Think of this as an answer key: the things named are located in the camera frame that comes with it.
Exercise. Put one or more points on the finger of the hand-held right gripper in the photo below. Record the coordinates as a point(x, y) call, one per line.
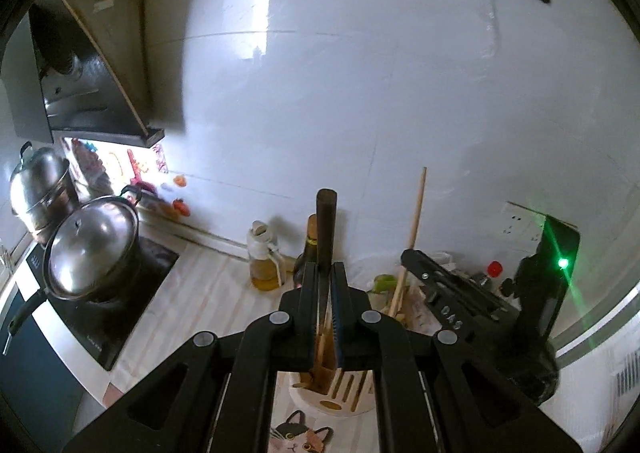
point(450, 293)

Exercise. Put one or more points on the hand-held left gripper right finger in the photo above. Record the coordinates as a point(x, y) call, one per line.
point(337, 328)

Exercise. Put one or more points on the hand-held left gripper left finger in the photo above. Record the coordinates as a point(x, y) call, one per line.
point(310, 323)

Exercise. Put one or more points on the light wooden chopstick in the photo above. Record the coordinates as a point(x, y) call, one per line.
point(322, 353)
point(412, 233)

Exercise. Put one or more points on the pink utensil holder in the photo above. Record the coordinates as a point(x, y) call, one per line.
point(350, 383)

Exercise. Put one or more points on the dark wooden chopstick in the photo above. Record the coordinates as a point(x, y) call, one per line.
point(326, 233)

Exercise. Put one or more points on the clear plastic container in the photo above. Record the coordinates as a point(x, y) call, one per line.
point(415, 315)

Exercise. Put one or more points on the soy sauce bottle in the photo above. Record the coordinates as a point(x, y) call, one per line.
point(493, 269)

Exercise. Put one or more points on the dark wine bottle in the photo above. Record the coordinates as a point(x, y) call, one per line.
point(305, 263)

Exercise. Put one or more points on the green vegetable piece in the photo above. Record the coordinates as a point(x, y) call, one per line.
point(384, 283)

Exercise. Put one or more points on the oil dispenser bottle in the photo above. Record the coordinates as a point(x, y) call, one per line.
point(262, 263)

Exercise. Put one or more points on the striped cat print tablecloth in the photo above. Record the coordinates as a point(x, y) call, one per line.
point(215, 313)

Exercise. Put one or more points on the black cooktop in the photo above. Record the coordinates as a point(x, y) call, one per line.
point(145, 278)

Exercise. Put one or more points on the wok with steel lid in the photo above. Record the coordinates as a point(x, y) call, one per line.
point(90, 253)

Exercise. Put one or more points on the blue kitchen cabinet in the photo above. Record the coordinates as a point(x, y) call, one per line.
point(35, 373)

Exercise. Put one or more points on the stainless steel pot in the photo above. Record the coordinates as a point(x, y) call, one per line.
point(40, 183)

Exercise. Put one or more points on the black range hood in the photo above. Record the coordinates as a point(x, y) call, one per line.
point(75, 58)

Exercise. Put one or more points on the white wall socket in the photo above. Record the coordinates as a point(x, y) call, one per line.
point(520, 223)

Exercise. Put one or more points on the orange fruit wall sticker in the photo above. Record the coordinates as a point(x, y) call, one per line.
point(181, 207)
point(180, 179)

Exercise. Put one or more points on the colourful wall decoration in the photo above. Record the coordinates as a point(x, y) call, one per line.
point(110, 163)

